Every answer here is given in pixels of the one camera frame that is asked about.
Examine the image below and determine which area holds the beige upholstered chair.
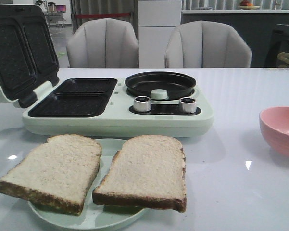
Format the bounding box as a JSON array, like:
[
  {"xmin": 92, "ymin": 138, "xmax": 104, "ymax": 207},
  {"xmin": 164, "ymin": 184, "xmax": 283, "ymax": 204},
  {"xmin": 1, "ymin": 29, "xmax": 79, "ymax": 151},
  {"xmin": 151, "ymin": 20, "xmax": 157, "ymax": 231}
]
[
  {"xmin": 67, "ymin": 18, "xmax": 139, "ymax": 68},
  {"xmin": 164, "ymin": 21, "xmax": 252, "ymax": 69}
]

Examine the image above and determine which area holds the mint green sandwich maker lid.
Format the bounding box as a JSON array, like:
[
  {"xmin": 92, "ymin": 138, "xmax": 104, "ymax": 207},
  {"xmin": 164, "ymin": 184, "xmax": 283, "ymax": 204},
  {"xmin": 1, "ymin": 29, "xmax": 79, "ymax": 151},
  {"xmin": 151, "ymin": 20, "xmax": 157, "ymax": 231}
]
[{"xmin": 0, "ymin": 4, "xmax": 59, "ymax": 108}]

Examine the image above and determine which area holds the right silver control knob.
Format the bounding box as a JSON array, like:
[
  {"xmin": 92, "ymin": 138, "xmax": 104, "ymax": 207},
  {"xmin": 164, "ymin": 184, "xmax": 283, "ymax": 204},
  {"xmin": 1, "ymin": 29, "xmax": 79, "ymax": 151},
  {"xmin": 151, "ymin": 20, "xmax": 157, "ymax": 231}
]
[{"xmin": 178, "ymin": 97, "xmax": 197, "ymax": 114}]

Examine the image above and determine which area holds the pink bowl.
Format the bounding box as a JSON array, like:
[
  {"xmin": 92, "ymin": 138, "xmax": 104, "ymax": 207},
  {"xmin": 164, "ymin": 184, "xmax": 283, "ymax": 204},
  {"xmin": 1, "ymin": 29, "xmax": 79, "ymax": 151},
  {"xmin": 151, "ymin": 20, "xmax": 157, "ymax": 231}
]
[{"xmin": 259, "ymin": 106, "xmax": 289, "ymax": 157}]

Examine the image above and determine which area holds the mint green pan handle knob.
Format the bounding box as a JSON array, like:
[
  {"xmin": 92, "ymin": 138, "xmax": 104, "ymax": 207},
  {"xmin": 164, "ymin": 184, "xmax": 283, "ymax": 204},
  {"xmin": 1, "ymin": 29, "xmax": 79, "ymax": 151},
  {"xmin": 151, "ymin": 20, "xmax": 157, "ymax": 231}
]
[{"xmin": 150, "ymin": 89, "xmax": 168, "ymax": 101}]

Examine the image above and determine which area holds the red barrier tape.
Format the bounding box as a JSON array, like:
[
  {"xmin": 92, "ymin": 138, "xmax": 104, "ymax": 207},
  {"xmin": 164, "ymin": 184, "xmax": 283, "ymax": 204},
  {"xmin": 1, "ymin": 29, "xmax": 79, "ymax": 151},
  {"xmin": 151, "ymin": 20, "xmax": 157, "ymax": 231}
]
[{"xmin": 74, "ymin": 13, "xmax": 131, "ymax": 19}]

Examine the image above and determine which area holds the right beige upholstered chair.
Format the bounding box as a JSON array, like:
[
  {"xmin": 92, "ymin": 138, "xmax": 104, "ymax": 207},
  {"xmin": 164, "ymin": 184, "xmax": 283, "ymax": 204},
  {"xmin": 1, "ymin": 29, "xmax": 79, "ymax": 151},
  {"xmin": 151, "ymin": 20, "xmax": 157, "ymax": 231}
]
[{"xmin": 164, "ymin": 21, "xmax": 252, "ymax": 69}]

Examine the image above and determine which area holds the left beige upholstered chair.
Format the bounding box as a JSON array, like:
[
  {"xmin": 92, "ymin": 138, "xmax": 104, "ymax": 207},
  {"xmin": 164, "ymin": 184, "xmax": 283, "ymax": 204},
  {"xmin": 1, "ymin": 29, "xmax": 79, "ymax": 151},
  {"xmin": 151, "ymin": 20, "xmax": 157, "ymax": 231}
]
[{"xmin": 67, "ymin": 18, "xmax": 139, "ymax": 68}]

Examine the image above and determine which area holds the grey counter with white top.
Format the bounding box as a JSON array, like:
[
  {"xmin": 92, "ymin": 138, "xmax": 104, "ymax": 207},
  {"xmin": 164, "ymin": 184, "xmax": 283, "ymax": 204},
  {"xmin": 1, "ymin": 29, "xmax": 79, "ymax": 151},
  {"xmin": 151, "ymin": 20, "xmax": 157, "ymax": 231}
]
[{"xmin": 181, "ymin": 10, "xmax": 289, "ymax": 68}]

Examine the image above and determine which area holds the silver control knob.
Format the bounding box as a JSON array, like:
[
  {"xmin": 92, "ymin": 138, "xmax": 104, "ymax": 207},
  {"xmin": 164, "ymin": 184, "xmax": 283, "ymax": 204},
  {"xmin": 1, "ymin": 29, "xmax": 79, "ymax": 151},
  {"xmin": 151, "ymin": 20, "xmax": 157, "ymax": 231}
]
[
  {"xmin": 178, "ymin": 97, "xmax": 197, "ymax": 114},
  {"xmin": 133, "ymin": 96, "xmax": 151, "ymax": 112}
]

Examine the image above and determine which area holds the round black frying pan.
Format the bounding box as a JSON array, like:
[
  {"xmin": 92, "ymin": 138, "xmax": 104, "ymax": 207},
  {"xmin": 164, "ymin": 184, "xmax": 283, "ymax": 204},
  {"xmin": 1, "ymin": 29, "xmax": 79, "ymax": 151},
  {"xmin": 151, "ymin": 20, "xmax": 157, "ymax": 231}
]
[{"xmin": 125, "ymin": 71, "xmax": 196, "ymax": 100}]

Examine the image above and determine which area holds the white cabinet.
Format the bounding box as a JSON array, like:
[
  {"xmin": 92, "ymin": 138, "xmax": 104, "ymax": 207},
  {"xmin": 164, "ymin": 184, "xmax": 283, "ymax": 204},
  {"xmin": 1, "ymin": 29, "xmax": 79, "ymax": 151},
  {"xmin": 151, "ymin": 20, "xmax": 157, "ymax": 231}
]
[{"xmin": 138, "ymin": 0, "xmax": 182, "ymax": 68}]

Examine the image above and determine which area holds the mint green round plate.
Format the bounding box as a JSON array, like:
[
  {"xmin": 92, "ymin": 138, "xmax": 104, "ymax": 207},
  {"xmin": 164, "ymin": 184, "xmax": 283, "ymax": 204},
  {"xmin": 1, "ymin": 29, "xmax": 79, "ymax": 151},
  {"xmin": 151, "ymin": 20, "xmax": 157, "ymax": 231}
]
[{"xmin": 28, "ymin": 138, "xmax": 147, "ymax": 231}]

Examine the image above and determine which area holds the background workbench with monitor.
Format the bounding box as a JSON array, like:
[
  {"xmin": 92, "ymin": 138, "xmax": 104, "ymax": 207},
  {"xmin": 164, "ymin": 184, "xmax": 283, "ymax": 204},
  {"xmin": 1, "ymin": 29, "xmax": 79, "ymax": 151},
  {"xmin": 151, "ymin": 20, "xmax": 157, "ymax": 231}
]
[{"xmin": 34, "ymin": 0, "xmax": 67, "ymax": 28}]

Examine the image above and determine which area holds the left silver control knob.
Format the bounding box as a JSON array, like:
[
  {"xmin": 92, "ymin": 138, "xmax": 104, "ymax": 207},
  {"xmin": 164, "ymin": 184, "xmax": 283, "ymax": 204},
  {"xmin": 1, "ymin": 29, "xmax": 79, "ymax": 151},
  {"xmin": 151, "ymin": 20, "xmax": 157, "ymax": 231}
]
[{"xmin": 133, "ymin": 96, "xmax": 151, "ymax": 112}]

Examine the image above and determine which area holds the fruit plate on counter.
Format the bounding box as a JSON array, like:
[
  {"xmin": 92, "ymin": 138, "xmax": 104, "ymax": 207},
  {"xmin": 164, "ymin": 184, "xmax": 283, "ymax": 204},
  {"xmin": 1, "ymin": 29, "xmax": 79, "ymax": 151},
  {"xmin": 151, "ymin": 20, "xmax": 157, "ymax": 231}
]
[{"xmin": 238, "ymin": 0, "xmax": 261, "ymax": 10}]

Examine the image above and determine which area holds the slice of bread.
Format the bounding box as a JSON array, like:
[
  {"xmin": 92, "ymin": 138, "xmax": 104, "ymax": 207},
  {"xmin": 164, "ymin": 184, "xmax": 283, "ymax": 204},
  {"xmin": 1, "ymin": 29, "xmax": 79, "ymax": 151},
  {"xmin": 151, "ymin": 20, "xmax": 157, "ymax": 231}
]
[
  {"xmin": 92, "ymin": 135, "xmax": 187, "ymax": 213},
  {"xmin": 0, "ymin": 134, "xmax": 102, "ymax": 216}
]

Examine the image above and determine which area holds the mint green breakfast maker base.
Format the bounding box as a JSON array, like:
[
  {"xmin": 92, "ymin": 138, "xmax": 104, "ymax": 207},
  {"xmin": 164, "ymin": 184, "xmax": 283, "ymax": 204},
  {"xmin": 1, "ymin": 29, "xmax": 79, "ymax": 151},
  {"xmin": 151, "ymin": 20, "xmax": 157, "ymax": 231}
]
[{"xmin": 22, "ymin": 78, "xmax": 214, "ymax": 137}]

